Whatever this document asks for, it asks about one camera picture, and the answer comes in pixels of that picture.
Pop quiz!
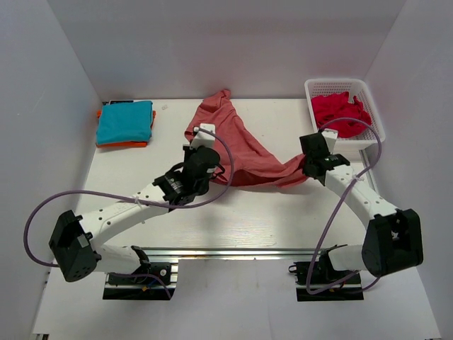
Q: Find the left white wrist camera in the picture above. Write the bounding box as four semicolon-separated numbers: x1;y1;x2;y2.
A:
190;123;215;149

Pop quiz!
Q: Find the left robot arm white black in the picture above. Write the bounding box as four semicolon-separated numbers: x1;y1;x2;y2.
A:
49;147;220;282

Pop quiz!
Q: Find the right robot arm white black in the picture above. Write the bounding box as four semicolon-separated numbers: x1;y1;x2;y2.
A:
300;130;423;281

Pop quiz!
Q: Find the folded orange t shirt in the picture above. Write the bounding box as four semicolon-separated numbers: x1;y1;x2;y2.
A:
96;110;156;148

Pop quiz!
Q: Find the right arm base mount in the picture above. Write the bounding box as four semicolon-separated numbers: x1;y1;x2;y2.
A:
288;244;364;302

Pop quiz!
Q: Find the aluminium front rail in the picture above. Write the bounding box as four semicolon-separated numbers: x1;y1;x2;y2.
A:
102;247;365;261

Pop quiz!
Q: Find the salmon pink t shirt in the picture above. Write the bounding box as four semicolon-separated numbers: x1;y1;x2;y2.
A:
184;89;308;188

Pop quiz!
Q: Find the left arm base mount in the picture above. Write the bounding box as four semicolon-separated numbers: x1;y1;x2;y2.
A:
103;246;177;301

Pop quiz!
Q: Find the red t shirt in basket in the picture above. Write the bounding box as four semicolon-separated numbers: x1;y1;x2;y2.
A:
311;91;372;138

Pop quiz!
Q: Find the folded teal t shirt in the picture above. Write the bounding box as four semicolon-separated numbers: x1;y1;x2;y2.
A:
96;101;153;145

